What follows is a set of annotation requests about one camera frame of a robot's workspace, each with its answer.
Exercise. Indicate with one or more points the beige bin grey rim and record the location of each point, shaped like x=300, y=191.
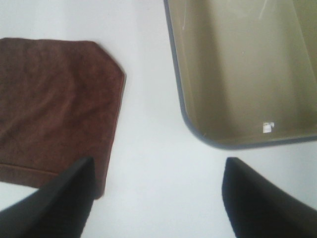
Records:
x=240, y=63

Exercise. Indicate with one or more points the white sticker in bin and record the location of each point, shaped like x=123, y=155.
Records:
x=268, y=127

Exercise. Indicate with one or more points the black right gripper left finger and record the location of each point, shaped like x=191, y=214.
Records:
x=58, y=209

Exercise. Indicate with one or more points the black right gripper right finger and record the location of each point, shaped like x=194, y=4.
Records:
x=257, y=208

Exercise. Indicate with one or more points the brown towel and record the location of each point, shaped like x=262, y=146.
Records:
x=59, y=102

